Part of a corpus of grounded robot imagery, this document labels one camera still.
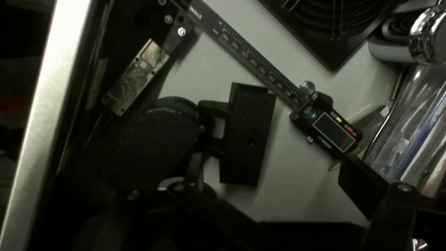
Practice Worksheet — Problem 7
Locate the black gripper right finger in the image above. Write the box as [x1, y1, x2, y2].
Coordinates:
[337, 155, 424, 251]

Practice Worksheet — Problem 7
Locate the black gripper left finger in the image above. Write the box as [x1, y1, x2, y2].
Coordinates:
[74, 176, 206, 251]

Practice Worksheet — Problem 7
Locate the black rectangular bracket block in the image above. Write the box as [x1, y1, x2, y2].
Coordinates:
[198, 81, 279, 188]

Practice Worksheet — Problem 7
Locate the black rounded flat object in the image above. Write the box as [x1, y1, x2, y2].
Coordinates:
[99, 95, 206, 199]

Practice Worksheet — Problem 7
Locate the clear plastic tool bag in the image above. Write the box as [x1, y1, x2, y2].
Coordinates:
[364, 60, 446, 199]

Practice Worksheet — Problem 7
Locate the black digital caliper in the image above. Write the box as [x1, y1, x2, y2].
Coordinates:
[185, 0, 364, 159]

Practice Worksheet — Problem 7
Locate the silver metal block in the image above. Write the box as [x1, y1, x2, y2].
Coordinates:
[100, 38, 172, 117]

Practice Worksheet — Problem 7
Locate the black screwed bracket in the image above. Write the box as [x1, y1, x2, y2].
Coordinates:
[155, 0, 202, 60]

